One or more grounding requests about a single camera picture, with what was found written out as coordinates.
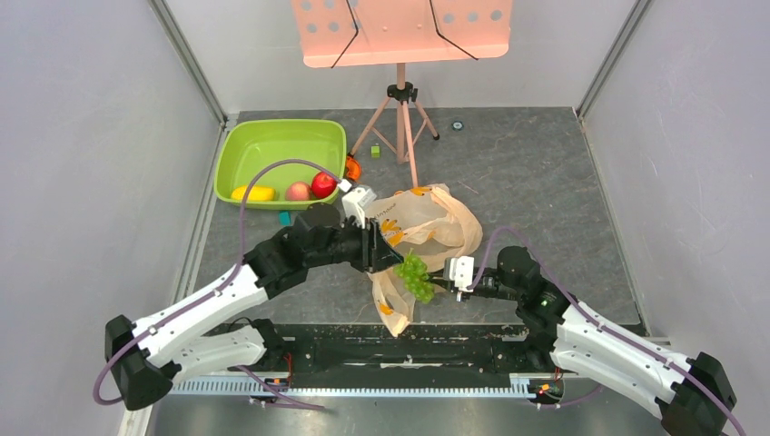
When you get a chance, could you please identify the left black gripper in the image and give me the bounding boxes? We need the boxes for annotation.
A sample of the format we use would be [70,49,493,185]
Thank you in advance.
[307,213,404,273]

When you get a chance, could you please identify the green fake grapes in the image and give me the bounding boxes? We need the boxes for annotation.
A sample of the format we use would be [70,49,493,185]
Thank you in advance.
[394,251,435,303]

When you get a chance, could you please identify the translucent orange plastic bag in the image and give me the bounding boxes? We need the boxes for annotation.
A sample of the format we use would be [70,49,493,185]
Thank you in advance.
[366,183,483,337]

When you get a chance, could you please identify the red fake fruit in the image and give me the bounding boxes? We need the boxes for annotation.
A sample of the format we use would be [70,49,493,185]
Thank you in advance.
[311,172,338,200]

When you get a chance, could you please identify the pink fake peach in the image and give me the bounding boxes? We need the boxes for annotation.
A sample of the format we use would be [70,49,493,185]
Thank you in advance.
[285,182,312,202]

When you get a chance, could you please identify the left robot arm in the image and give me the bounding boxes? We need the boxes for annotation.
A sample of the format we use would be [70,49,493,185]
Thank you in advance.
[93,204,403,411]

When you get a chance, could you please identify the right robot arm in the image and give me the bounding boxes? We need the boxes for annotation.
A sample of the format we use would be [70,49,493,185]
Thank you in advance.
[429,246,736,435]

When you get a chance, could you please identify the orange toy by basin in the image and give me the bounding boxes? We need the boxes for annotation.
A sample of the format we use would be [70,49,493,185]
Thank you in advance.
[344,154,361,182]

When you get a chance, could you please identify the green plastic basin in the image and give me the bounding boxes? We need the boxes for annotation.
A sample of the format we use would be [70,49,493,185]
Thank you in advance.
[213,119,347,211]

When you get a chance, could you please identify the pink music stand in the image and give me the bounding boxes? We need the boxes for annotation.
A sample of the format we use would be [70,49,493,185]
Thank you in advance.
[291,0,514,186]

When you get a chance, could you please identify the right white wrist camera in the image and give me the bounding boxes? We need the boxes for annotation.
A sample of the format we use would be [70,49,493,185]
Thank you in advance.
[442,256,475,302]

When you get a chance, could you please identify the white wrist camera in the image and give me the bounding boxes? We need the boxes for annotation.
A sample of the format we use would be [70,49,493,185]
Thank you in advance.
[442,256,475,302]
[338,178,377,227]

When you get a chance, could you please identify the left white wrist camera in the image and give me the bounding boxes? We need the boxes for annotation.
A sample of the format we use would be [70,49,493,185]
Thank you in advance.
[338,178,377,227]

